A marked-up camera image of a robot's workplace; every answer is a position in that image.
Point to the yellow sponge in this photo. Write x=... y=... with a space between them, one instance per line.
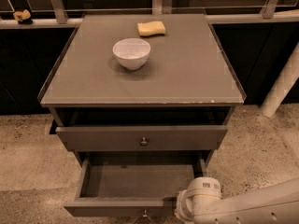
x=151 y=28

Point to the grey drawer cabinet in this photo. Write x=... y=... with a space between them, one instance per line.
x=185 y=81

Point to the metal window railing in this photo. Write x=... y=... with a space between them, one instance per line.
x=69 y=13

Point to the grey drawer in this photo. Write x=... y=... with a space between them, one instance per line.
x=142 y=138
x=134 y=184

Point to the small yellow object on ledge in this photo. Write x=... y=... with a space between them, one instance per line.
x=23 y=16

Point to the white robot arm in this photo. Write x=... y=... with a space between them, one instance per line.
x=201 y=203

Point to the white bowl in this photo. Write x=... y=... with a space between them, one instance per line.
x=132 y=53

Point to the grey top drawer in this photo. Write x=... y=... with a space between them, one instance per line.
x=142 y=138

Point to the white diagonal pole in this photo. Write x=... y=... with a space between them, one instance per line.
x=284 y=83

